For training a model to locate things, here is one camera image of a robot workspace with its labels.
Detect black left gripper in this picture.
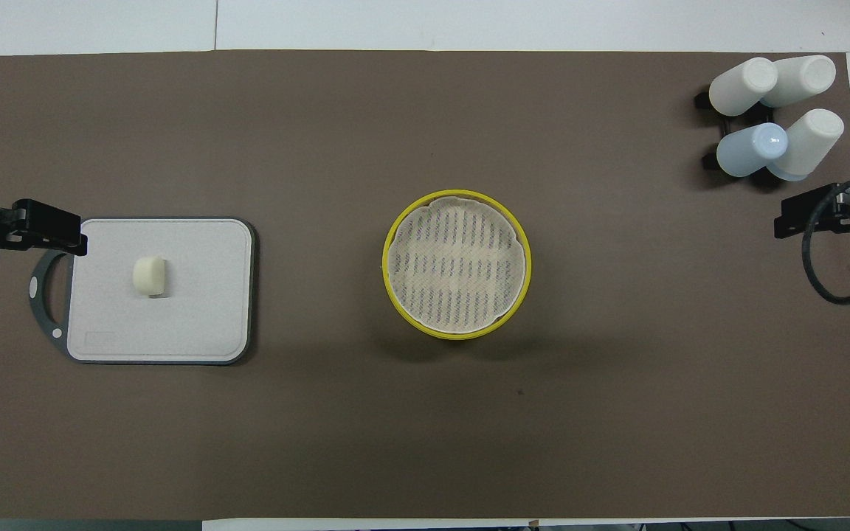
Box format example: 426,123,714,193
12,198,89,257

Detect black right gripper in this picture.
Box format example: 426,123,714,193
774,184,850,239

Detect cream steamed bun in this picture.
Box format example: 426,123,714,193
132,255,169,299

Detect yellow steamer lid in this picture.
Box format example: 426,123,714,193
382,190,533,342

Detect white perforated steamer liner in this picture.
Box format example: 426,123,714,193
387,191,528,333

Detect light blue cup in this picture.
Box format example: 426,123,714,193
716,122,789,178

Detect white cup with blue rim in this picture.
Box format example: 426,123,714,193
767,108,845,182
761,55,837,109

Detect black cup rack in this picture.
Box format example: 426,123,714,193
694,88,780,172

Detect white cutting board grey rim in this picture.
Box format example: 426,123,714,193
29,216,258,367

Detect cream white cup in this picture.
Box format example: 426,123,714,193
708,58,778,117

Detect brown table mat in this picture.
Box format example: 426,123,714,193
0,49,850,521

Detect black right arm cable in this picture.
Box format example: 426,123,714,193
801,172,850,305

